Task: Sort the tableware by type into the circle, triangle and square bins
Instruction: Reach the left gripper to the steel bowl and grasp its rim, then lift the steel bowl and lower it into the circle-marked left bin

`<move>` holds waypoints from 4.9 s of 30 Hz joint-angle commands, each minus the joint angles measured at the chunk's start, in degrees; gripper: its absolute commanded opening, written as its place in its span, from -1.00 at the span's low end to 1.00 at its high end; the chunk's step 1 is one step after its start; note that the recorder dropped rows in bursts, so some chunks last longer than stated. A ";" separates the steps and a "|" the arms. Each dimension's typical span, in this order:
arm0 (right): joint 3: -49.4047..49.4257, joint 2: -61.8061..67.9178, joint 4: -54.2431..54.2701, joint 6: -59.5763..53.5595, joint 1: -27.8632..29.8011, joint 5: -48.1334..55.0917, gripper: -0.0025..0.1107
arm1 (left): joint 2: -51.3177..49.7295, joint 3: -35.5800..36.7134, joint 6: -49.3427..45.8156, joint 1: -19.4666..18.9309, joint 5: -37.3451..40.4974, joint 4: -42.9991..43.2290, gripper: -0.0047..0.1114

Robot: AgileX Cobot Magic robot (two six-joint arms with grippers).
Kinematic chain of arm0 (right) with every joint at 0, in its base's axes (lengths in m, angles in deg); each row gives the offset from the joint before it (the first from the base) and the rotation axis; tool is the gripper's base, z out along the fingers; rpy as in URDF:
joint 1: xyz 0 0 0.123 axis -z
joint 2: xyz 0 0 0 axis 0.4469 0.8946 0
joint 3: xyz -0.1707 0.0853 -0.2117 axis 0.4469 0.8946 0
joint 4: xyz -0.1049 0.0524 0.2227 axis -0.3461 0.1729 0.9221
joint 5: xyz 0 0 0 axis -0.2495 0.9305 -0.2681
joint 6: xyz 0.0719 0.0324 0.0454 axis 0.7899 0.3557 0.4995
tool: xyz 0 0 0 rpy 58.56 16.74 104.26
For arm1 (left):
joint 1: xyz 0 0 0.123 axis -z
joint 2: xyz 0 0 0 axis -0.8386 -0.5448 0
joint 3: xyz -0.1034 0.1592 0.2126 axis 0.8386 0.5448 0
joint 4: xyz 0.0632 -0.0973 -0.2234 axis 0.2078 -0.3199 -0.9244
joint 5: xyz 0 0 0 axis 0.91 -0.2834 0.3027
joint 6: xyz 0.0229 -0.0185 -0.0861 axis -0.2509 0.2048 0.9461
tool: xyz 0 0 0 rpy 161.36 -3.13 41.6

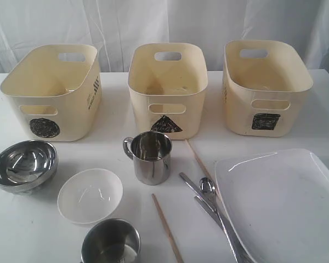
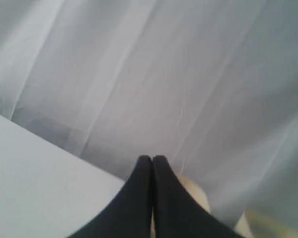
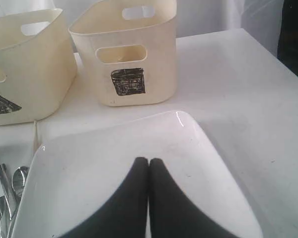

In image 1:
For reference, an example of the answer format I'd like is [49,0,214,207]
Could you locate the white curtain backdrop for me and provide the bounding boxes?
[0,1,329,73]

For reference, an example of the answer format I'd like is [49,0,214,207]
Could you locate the cream bin with triangle mark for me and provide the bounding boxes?
[128,43,208,140]

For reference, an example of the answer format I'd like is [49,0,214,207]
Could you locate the steel fork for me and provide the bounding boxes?
[194,196,252,262]

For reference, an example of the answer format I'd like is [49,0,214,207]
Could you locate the small steel cup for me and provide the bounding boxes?
[81,218,141,262]

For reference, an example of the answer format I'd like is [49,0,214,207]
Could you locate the cream bin with square mark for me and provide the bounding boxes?
[223,39,314,138]

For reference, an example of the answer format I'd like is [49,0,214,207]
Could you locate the white square plate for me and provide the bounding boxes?
[215,148,329,262]

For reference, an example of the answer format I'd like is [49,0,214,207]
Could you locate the wooden chopstick front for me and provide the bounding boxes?
[151,193,184,263]

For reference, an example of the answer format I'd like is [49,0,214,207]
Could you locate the wooden chopstick near plate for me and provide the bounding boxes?
[185,139,223,203]

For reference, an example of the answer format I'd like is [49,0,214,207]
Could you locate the cream bin with circle mark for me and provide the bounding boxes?
[0,44,102,142]

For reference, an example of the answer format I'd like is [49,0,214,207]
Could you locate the white ceramic bowl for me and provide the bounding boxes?
[57,168,123,226]

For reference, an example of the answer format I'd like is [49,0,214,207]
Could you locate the steel knife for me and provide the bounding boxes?
[179,172,253,262]

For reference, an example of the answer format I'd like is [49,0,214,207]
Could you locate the steel spoon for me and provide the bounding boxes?
[199,177,221,218]

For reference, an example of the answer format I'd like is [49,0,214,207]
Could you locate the large steel bowl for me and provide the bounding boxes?
[0,140,59,195]

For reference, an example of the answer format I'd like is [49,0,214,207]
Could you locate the steel mug with handle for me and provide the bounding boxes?
[123,131,172,185]

